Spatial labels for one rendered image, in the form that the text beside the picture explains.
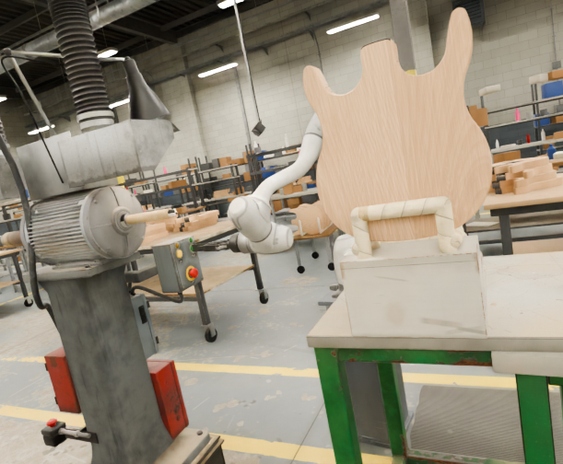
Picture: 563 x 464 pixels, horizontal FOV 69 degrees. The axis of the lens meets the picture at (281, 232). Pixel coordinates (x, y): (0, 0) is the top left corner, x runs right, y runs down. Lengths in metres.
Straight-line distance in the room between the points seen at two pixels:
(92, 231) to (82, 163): 0.23
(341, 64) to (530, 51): 4.64
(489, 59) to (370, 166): 11.33
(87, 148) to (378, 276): 0.90
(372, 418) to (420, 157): 1.47
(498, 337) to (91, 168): 1.13
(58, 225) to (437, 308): 1.22
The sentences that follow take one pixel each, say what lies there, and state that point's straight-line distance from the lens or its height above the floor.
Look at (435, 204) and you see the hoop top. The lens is 0.84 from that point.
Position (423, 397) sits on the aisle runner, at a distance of 2.46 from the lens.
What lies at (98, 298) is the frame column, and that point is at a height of 0.99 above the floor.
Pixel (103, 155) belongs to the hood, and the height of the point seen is 1.45.
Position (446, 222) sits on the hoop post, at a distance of 0.84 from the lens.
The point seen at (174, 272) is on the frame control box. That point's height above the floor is 1.01.
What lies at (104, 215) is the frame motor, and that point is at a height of 1.28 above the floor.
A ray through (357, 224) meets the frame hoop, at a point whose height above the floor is 1.18.
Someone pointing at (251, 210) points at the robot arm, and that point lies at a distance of 1.37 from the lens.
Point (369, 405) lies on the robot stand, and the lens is 2.07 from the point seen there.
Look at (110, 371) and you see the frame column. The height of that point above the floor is 0.73.
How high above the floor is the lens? 1.32
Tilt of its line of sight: 9 degrees down
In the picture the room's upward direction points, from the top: 11 degrees counter-clockwise
